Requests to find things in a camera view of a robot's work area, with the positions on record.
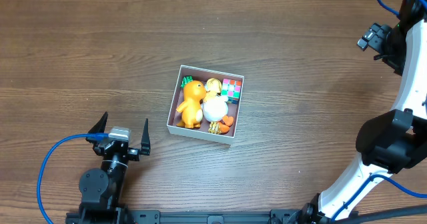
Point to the green round disc toy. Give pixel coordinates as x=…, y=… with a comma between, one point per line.
x=185, y=80

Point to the white box pink interior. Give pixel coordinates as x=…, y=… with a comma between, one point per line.
x=202, y=75

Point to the orange toy dinosaur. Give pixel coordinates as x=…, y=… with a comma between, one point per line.
x=191, y=112

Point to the multicoloured puzzle cube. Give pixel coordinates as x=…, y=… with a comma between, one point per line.
x=232, y=90

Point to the white plush duck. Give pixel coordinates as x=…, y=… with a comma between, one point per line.
x=215, y=106

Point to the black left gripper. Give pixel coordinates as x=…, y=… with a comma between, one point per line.
x=117, y=149

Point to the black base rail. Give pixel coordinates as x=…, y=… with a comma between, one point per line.
x=274, y=216

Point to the yellow round disc toy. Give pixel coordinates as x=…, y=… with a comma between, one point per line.
x=214, y=127

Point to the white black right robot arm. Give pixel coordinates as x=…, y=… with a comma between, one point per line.
x=392, y=141

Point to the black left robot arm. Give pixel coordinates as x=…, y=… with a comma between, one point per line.
x=101, y=187

